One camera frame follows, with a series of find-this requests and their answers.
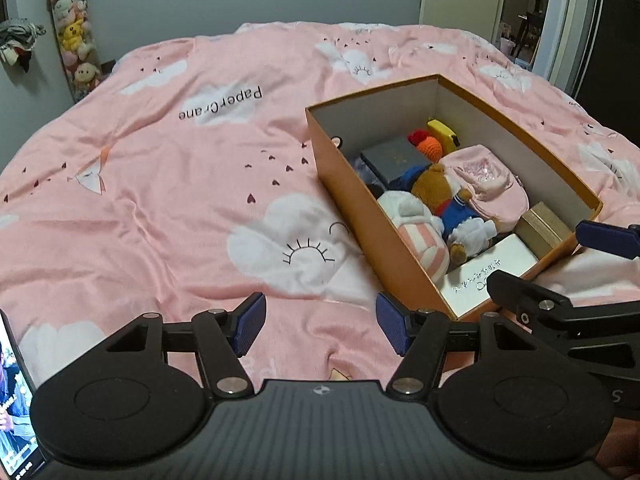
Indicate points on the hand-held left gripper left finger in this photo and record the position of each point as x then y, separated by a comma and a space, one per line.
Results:
250, 325

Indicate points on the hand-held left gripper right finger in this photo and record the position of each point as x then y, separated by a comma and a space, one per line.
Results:
392, 325

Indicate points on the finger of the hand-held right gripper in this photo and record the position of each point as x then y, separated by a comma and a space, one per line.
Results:
545, 310
605, 240

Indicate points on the gold box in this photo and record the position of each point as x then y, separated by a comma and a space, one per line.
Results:
542, 230

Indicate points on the white printed box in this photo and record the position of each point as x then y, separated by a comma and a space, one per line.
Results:
500, 265

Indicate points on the orange cardboard box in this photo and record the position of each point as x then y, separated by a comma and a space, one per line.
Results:
360, 210

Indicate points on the white dog plush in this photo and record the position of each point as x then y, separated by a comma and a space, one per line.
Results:
400, 205

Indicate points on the pink pouch with carabiner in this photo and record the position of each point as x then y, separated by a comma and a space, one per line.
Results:
490, 190

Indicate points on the brown bear plush blue hat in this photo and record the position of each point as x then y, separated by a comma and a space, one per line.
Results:
435, 185

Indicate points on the dark box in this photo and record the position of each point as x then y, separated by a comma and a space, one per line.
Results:
395, 157

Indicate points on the orange crochet toy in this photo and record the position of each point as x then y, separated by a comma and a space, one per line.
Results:
427, 147

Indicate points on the yellow toy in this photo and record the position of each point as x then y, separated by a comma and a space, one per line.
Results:
442, 130

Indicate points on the pink printed blanket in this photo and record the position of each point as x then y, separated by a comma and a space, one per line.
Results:
175, 210

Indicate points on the dark chair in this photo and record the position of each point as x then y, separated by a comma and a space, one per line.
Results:
530, 20

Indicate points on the smartphone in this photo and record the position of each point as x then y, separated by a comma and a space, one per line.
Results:
15, 410

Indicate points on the column of plush toys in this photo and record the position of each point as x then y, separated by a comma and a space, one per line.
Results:
72, 35

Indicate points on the grey knit cloth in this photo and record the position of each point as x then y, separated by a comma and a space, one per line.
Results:
20, 40

